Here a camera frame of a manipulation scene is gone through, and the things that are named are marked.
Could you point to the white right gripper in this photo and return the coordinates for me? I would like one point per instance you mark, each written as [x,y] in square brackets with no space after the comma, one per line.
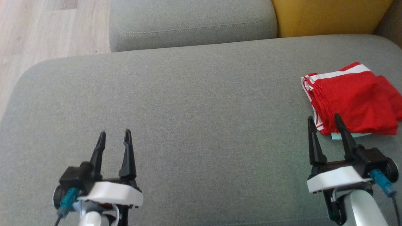
[336,179]

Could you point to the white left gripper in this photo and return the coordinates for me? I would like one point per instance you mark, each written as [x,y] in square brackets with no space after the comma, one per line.
[116,193]

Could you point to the red shorts with white hem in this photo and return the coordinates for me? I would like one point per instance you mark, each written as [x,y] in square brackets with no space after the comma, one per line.
[355,100]

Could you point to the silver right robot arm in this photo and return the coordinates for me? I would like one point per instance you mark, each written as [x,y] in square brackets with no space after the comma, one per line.
[361,210]

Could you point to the large grey sofa seat cushion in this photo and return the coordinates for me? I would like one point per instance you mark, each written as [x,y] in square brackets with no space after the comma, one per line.
[204,110]

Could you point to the large yellow sofa back cushion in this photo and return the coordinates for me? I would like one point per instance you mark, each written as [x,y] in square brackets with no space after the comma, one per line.
[329,15]

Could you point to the taupe sofa backrest panel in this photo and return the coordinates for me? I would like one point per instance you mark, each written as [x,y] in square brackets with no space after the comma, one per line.
[394,22]

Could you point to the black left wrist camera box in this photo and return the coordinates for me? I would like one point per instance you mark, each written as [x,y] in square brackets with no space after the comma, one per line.
[73,177]

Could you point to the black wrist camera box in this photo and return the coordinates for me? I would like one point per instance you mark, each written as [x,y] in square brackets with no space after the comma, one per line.
[373,160]
[73,177]

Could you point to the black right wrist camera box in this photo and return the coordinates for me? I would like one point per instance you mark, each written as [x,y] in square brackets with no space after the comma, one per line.
[373,160]

